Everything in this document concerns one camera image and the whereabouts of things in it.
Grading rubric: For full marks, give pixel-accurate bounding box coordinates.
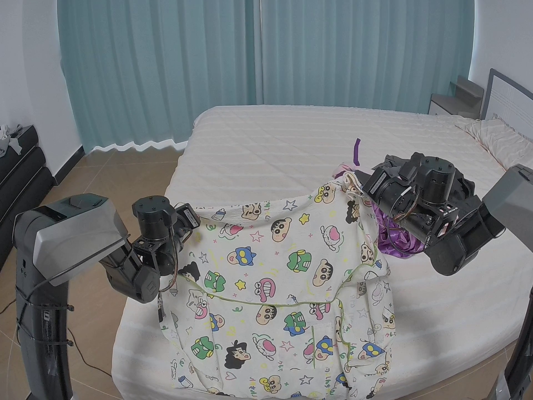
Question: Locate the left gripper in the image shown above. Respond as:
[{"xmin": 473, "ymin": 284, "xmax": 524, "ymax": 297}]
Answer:
[{"xmin": 171, "ymin": 202, "xmax": 202, "ymax": 251}]

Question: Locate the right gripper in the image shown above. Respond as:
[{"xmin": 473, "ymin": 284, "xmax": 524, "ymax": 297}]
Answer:
[{"xmin": 361, "ymin": 166, "xmax": 407, "ymax": 214}]

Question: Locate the white printed pyjama top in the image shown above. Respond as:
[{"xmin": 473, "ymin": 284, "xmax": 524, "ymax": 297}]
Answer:
[{"xmin": 157, "ymin": 171, "xmax": 400, "ymax": 400}]

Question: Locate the bed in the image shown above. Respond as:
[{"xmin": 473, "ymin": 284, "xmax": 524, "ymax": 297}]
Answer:
[{"xmin": 112, "ymin": 68, "xmax": 533, "ymax": 400}]

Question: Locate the pile of clothes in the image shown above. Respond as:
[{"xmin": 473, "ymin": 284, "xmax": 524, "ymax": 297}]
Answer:
[{"xmin": 0, "ymin": 122, "xmax": 24, "ymax": 158}]

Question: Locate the purple satin garment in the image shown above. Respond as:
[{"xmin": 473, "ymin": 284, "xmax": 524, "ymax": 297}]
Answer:
[{"xmin": 352, "ymin": 138, "xmax": 426, "ymax": 260}]

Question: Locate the grey bedside table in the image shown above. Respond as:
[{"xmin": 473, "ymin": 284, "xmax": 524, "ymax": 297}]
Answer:
[{"xmin": 429, "ymin": 75, "xmax": 484, "ymax": 121}]

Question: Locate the cream striped pillow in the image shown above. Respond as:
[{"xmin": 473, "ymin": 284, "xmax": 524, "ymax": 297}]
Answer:
[{"xmin": 454, "ymin": 115, "xmax": 533, "ymax": 172}]

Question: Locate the blue-green curtain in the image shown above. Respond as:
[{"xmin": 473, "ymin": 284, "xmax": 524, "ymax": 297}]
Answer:
[
  {"xmin": 56, "ymin": 0, "xmax": 263, "ymax": 154},
  {"xmin": 254, "ymin": 0, "xmax": 478, "ymax": 116}
]

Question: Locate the black chest of drawers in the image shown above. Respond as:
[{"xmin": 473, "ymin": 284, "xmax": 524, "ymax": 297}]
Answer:
[{"xmin": 0, "ymin": 124, "xmax": 55, "ymax": 241}]

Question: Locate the black cable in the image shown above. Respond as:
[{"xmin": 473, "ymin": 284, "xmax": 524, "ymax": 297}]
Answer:
[{"xmin": 69, "ymin": 339, "xmax": 114, "ymax": 380}]

